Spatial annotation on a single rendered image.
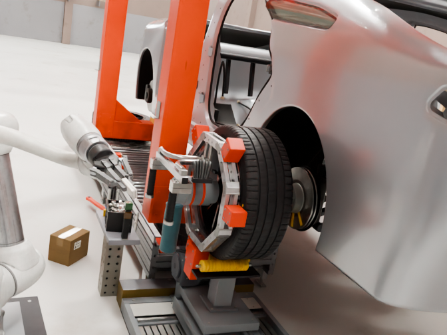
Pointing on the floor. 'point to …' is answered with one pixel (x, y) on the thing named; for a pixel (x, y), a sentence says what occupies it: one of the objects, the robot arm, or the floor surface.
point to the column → (110, 269)
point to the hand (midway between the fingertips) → (129, 188)
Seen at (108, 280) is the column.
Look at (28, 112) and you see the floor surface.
